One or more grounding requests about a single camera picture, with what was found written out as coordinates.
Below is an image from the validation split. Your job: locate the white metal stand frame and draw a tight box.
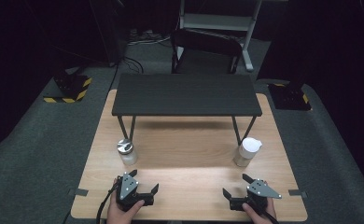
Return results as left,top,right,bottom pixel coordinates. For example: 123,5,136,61
178,0,263,73

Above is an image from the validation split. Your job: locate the grey tape strip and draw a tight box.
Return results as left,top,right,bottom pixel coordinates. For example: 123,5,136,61
67,188,90,198
287,189,309,199

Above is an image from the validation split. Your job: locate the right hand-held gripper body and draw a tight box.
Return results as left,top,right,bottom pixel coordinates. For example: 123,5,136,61
229,178,283,215

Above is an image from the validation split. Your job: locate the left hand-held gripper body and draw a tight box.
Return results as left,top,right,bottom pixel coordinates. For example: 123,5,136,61
115,172,155,213

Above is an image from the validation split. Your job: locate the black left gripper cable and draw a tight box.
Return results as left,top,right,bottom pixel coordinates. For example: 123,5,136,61
95,175,123,224

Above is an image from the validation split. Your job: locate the bundle of floor cables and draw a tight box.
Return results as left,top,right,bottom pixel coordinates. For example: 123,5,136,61
119,28,173,75

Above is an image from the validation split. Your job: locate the black chair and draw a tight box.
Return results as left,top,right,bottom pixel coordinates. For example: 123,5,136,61
170,28,244,75

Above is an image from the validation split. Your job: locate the black shelf with wire legs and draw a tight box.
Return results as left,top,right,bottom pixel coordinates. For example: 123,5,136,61
111,73,263,147

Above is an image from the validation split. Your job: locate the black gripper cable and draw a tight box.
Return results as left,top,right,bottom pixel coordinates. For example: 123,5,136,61
258,207,280,224
95,175,123,224

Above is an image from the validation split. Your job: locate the yellow-black striped stand base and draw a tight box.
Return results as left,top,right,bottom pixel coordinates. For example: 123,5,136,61
42,72,93,105
267,81,313,112

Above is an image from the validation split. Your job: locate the glass jar with white lid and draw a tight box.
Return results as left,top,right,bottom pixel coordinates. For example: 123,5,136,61
232,136,263,168

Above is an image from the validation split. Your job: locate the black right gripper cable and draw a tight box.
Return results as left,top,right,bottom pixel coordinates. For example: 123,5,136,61
258,207,280,224

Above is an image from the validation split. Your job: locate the person's right hand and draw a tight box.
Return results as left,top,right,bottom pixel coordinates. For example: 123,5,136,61
241,180,278,224

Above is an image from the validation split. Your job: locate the glass jar with metal lid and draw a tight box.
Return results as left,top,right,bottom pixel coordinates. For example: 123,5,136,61
117,137,139,166

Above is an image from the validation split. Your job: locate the dark cabinet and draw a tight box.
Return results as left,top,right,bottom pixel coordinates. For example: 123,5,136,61
88,0,131,68

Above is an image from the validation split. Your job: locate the person's left hand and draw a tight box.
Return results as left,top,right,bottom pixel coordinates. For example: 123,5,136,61
106,178,146,224

